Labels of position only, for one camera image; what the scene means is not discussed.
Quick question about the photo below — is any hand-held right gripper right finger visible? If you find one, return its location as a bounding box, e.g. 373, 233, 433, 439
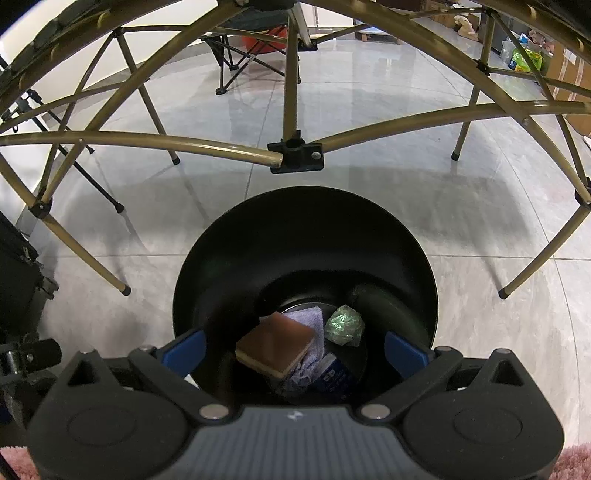
359, 330, 525, 422

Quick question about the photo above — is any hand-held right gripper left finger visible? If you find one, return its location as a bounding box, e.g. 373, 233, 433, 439
67, 329, 232, 422

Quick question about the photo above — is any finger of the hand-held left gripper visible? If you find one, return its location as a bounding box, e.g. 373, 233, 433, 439
0, 339, 63, 376

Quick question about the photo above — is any iridescent plastic bag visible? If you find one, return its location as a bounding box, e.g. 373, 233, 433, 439
324, 305, 366, 347

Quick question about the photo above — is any blue white packet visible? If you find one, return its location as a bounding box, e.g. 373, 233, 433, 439
316, 353, 359, 396

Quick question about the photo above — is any brown sponge block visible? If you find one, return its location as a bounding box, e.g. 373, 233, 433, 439
235, 312, 315, 380

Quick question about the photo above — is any purple towel cloth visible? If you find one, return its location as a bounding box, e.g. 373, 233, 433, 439
276, 306, 327, 398

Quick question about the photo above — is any black trash bin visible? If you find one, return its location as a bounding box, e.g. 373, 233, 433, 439
172, 187, 439, 408

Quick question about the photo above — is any person's left forearm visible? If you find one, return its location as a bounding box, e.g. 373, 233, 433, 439
0, 444, 29, 480

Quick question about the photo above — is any person's right forearm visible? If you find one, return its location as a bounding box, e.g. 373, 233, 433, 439
551, 442, 591, 480

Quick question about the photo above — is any black suitcase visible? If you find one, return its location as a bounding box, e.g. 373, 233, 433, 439
0, 212, 59, 334

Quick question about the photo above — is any black tripod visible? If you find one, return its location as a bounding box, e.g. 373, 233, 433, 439
0, 87, 126, 214

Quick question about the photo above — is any folding camping table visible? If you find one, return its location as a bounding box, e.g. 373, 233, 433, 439
0, 0, 591, 301

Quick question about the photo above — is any black folding chair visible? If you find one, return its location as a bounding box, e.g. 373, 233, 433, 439
202, 0, 320, 96

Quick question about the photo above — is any green bag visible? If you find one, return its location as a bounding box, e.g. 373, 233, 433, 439
507, 39, 544, 73

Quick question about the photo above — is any large cardboard box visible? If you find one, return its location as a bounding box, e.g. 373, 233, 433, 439
544, 43, 591, 136

